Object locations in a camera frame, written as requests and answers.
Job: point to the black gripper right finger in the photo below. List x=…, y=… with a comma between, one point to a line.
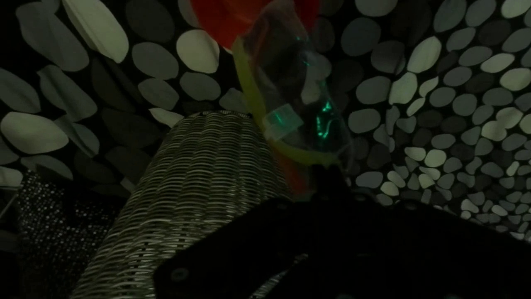
x=340, y=186

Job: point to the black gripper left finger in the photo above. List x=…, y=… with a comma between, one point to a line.
x=322, y=184

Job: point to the woven wicker basket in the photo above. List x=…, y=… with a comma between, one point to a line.
x=183, y=204

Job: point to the red plastic bowl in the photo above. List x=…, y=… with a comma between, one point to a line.
x=226, y=18

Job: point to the black pebble pattern bedspread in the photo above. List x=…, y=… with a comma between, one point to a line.
x=442, y=100

